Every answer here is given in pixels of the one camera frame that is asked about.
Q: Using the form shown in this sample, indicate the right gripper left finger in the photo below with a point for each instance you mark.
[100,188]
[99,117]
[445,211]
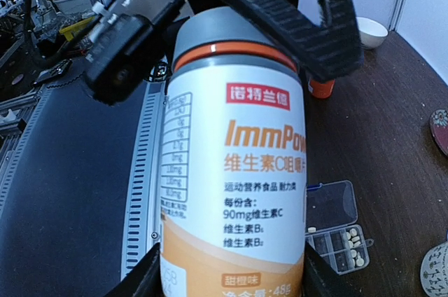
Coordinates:
[143,280]

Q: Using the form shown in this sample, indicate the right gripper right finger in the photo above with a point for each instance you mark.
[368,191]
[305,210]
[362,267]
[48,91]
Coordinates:
[320,279]

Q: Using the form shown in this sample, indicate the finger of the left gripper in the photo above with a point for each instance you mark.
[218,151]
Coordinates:
[329,50]

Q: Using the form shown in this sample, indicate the grey bottle cap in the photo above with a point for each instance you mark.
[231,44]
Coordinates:
[222,31]

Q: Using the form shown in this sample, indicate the clear plastic pill organizer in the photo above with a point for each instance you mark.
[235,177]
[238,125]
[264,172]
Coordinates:
[331,209]

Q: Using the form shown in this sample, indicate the orange pill bottle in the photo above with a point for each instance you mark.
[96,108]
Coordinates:
[321,90]

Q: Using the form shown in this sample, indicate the grey lid pill bottle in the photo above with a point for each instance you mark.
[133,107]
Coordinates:
[233,173]

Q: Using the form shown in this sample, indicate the white pills in organizer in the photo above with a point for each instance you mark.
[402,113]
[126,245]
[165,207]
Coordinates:
[353,243]

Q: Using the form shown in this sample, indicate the small white bowl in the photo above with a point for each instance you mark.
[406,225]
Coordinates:
[372,33]

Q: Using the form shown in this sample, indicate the patterned mug yellow inside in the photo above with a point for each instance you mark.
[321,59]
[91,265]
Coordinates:
[433,272]

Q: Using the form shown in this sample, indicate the red patterned plate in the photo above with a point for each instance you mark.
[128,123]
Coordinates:
[438,128]

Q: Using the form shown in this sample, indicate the front aluminium rail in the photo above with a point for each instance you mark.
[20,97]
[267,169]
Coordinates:
[142,213]

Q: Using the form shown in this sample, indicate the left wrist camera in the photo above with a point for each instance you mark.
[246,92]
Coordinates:
[112,73]

